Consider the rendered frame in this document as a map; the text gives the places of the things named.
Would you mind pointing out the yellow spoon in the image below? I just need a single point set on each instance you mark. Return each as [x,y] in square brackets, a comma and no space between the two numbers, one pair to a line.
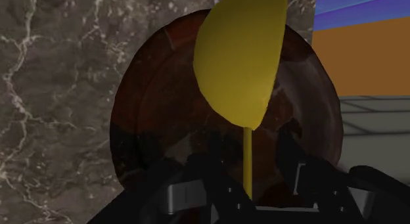
[238,63]

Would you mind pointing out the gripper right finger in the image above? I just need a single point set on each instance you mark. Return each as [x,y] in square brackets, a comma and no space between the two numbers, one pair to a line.
[320,185]

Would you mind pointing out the dark brown round plate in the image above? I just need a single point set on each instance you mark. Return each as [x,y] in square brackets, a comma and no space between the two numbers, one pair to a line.
[160,120]

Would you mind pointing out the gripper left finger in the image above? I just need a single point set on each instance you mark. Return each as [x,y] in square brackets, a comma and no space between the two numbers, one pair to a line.
[205,188]

